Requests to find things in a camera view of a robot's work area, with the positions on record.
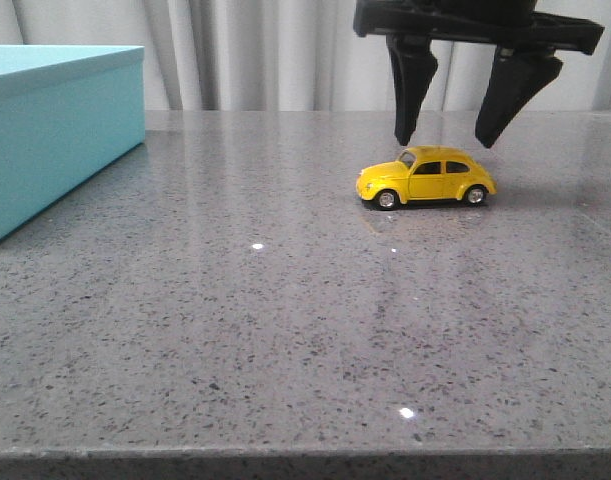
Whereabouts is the yellow toy beetle car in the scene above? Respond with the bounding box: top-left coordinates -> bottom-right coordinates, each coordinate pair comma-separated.
356,145 -> 497,210

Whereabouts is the white pleated curtain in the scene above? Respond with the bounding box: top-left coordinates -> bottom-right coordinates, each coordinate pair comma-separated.
0,1 -> 611,111

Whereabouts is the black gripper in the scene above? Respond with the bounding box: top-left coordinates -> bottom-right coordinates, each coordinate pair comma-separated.
353,1 -> 604,148

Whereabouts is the light blue storage box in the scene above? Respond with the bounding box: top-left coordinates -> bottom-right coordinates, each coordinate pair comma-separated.
0,45 -> 145,240

